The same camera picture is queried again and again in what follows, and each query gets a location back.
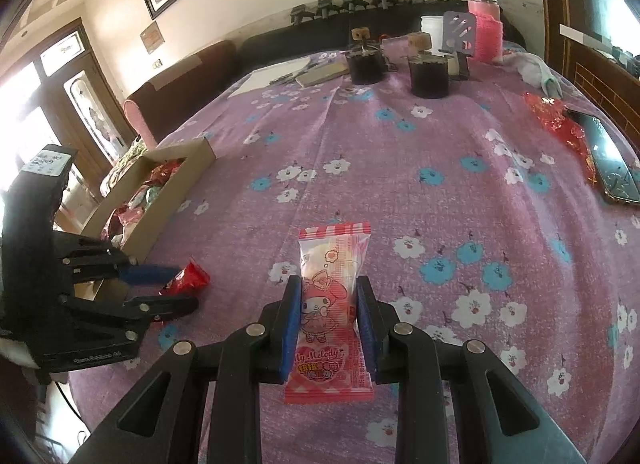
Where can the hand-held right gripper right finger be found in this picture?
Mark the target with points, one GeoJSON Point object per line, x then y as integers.
{"type": "Point", "coordinates": [367, 329]}

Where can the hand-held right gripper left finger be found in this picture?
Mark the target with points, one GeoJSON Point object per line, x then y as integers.
{"type": "Point", "coordinates": [291, 329]}

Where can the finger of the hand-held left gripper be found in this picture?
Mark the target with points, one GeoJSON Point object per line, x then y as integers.
{"type": "Point", "coordinates": [150, 275]}
{"type": "Point", "coordinates": [165, 307]}

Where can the red snack packet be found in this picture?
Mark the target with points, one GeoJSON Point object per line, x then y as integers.
{"type": "Point", "coordinates": [192, 278]}

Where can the pink cartoon snack packet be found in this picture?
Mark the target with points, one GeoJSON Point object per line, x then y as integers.
{"type": "Point", "coordinates": [327, 269]}

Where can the cardboard box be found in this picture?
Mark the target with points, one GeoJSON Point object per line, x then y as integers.
{"type": "Point", "coordinates": [170, 204]}

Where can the pile of assorted snack packets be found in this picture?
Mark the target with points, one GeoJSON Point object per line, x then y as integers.
{"type": "Point", "coordinates": [150, 189]}

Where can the purple floral tablecloth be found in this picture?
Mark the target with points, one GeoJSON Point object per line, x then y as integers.
{"type": "Point", "coordinates": [400, 168]}

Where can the wooden door with glass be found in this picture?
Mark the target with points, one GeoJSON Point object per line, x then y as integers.
{"type": "Point", "coordinates": [75, 93]}

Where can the brown sofa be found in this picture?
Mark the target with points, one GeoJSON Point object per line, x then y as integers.
{"type": "Point", "coordinates": [200, 73]}

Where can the white paper sheet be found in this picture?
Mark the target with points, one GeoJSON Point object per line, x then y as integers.
{"type": "Point", "coordinates": [265, 76]}

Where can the black marker pen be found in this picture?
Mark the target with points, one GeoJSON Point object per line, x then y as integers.
{"type": "Point", "coordinates": [285, 77]}

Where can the black sofa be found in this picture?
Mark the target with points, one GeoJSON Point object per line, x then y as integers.
{"type": "Point", "coordinates": [280, 38]}

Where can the red crinkly wrapper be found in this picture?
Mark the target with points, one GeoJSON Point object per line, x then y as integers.
{"type": "Point", "coordinates": [555, 118]}

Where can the black smartphone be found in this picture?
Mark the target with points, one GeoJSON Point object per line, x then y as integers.
{"type": "Point", "coordinates": [610, 158]}

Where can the white cup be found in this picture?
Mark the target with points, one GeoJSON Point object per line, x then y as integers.
{"type": "Point", "coordinates": [431, 33]}

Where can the grey white cloth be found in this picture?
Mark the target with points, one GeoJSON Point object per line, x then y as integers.
{"type": "Point", "coordinates": [537, 71]}

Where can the pale card on black stand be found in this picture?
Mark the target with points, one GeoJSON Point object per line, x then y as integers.
{"type": "Point", "coordinates": [458, 31]}

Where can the pink water bottle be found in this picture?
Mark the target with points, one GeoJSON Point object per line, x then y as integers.
{"type": "Point", "coordinates": [484, 28]}

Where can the wooden cabinet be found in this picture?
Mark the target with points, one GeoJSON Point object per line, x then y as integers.
{"type": "Point", "coordinates": [600, 78]}

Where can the small wall plaque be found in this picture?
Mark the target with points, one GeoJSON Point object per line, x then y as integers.
{"type": "Point", "coordinates": [151, 37]}

